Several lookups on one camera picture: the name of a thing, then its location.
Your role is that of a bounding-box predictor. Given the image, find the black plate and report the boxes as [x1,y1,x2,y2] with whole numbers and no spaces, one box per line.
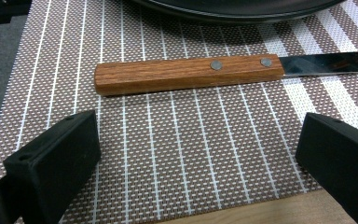
[130,0,348,24]

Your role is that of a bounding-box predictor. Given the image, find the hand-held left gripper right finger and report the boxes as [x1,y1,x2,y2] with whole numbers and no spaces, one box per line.
[295,112,358,224]

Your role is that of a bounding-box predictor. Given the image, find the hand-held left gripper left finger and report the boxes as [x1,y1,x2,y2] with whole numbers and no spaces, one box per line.
[3,109,103,224]

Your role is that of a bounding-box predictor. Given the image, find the brown striped woven placemat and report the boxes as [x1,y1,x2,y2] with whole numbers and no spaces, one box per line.
[0,0,358,224]

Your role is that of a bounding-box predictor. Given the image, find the wooden handled knife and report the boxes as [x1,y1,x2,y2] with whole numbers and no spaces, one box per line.
[93,50,358,97]

